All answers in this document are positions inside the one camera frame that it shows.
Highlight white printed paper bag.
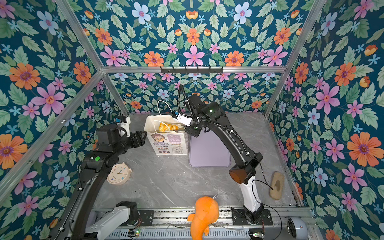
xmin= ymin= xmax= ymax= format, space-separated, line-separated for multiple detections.
xmin=144 ymin=100 xmax=189 ymax=156

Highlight twisted braided fake bread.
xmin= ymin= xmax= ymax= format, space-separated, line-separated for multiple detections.
xmin=159 ymin=122 xmax=180 ymax=133

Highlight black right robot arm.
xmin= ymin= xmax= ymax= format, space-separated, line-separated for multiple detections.
xmin=176 ymin=84 xmax=264 ymax=225

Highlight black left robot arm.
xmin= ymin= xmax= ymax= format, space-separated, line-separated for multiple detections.
xmin=47 ymin=124 xmax=147 ymax=240

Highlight lilac rectangular tray mat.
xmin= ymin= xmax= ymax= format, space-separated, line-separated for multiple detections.
xmin=189 ymin=128 xmax=231 ymax=168

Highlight round beige analog clock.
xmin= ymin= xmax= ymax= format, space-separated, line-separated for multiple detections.
xmin=107 ymin=163 xmax=133 ymax=186

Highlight orange plush toy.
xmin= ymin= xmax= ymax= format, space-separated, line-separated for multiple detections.
xmin=187 ymin=197 xmax=219 ymax=240

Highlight grey dome device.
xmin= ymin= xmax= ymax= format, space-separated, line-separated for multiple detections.
xmin=287 ymin=217 xmax=309 ymax=240

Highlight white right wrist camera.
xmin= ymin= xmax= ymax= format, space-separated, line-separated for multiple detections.
xmin=173 ymin=113 xmax=193 ymax=127

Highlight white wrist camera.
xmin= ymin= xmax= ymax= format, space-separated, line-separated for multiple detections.
xmin=116 ymin=116 xmax=131 ymax=137
xmin=173 ymin=113 xmax=193 ymax=127

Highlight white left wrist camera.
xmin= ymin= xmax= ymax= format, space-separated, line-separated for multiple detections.
xmin=116 ymin=116 xmax=131 ymax=137

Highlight black hook rail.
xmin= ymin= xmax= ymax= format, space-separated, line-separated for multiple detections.
xmin=160 ymin=67 xmax=224 ymax=74

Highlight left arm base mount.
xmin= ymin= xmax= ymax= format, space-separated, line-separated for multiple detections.
xmin=120 ymin=210 xmax=155 ymax=228

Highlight perforated metal cable tray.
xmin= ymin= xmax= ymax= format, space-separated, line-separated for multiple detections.
xmin=106 ymin=228 xmax=251 ymax=240

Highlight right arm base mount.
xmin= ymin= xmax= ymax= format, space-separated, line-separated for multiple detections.
xmin=231 ymin=207 xmax=273 ymax=226

